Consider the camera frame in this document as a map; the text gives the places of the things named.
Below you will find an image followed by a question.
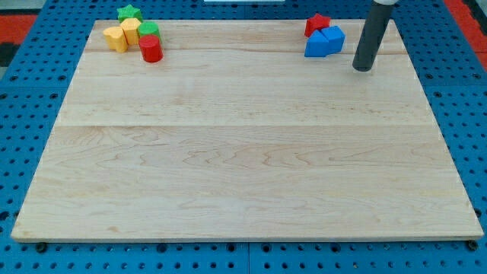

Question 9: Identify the red star block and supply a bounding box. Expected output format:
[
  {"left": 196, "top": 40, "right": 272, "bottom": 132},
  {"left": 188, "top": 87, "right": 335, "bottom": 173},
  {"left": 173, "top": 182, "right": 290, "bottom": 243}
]
[{"left": 304, "top": 13, "right": 331, "bottom": 37}]

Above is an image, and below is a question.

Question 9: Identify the green star block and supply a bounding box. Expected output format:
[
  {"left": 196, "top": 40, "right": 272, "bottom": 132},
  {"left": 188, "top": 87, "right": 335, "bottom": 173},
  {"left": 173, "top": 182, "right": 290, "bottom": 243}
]
[{"left": 116, "top": 4, "right": 143, "bottom": 23}]

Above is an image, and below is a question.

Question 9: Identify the light wooden board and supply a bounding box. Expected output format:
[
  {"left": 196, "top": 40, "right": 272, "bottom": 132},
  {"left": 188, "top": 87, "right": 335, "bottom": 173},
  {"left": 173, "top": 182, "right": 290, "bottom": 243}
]
[{"left": 11, "top": 20, "right": 484, "bottom": 243}]

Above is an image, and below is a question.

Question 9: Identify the blue pentagon block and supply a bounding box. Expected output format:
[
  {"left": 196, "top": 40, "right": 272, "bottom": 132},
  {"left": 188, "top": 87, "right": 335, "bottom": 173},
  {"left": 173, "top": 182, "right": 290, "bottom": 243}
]
[{"left": 304, "top": 30, "right": 329, "bottom": 57}]

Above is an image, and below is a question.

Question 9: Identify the red cylinder block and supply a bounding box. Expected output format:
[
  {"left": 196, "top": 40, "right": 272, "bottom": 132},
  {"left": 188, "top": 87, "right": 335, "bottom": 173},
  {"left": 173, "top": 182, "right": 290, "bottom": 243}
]
[{"left": 138, "top": 34, "right": 164, "bottom": 62}]

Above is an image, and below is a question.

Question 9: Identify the blue cube block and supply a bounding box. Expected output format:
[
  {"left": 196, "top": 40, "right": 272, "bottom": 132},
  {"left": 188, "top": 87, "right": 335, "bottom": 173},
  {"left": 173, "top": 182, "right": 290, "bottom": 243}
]
[{"left": 320, "top": 26, "right": 345, "bottom": 54}]

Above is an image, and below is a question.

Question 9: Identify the green cylinder block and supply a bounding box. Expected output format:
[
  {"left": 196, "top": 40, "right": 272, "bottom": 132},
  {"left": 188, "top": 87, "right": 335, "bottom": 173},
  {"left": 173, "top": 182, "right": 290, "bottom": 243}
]
[{"left": 137, "top": 21, "right": 161, "bottom": 39}]

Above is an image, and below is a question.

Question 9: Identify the yellow hexagon block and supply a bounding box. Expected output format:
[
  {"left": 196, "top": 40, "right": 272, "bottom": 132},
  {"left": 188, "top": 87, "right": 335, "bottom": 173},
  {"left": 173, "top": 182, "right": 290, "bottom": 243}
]
[{"left": 120, "top": 18, "right": 142, "bottom": 46}]

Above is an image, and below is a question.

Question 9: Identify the yellow heart block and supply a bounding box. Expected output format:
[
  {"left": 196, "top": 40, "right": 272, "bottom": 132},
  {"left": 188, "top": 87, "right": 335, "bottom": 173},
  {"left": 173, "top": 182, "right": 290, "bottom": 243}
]
[{"left": 103, "top": 27, "right": 128, "bottom": 53}]

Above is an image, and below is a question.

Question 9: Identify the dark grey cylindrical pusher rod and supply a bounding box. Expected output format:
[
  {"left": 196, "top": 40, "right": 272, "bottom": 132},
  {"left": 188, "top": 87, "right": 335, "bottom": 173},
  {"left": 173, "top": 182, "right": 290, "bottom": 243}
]
[{"left": 352, "top": 0, "right": 394, "bottom": 72}]

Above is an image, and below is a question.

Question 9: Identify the white rod mount collar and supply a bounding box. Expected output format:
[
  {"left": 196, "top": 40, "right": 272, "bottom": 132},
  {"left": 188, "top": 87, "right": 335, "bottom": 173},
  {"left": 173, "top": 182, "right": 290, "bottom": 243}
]
[{"left": 373, "top": 0, "right": 399, "bottom": 5}]

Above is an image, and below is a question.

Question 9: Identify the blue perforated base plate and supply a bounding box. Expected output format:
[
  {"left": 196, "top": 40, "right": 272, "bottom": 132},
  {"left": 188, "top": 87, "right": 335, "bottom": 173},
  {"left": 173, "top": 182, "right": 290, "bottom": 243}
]
[{"left": 1, "top": 0, "right": 486, "bottom": 273}]

